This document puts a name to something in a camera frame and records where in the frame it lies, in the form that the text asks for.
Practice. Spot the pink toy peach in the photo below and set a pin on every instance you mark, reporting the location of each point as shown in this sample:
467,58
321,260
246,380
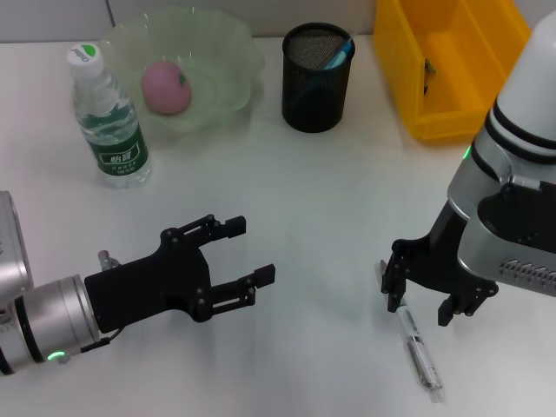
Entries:
163,89

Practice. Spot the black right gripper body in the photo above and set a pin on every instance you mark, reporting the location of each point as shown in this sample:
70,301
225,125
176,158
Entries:
438,265

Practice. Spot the transparent plastic ruler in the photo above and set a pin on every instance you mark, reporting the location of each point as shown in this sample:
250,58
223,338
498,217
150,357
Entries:
346,45

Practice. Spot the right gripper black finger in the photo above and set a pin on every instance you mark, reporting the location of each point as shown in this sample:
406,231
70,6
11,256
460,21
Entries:
460,306
396,282

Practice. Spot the left wrist silver stub connector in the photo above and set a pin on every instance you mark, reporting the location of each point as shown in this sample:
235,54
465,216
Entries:
105,260

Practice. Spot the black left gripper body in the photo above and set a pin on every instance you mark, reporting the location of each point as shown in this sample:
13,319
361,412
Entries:
147,286

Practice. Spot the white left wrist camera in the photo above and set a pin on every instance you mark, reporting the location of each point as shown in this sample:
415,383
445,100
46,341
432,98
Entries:
13,252

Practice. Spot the translucent green fruit bowl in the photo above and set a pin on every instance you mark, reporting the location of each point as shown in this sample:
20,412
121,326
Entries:
217,87

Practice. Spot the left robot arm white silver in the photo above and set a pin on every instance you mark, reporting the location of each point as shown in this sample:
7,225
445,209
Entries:
56,317

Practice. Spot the clear water bottle green label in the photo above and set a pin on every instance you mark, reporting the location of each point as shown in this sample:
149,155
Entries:
121,160

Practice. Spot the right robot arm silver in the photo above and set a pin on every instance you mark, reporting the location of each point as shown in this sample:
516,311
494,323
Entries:
525,100

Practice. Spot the grey white pen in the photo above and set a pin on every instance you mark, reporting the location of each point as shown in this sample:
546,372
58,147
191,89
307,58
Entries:
417,347

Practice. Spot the silver white right wrist camera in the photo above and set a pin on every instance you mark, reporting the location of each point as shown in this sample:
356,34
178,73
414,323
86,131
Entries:
499,243

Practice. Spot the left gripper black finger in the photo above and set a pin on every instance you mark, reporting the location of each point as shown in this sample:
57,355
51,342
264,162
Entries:
213,230
239,291

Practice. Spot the yellow plastic bin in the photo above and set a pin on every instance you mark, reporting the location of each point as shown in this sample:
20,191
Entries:
456,117

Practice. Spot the black mesh pen holder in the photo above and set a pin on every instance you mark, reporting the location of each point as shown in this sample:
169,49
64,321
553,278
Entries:
317,113

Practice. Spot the green plastic wrapper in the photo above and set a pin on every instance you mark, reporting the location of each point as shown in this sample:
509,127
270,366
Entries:
429,69

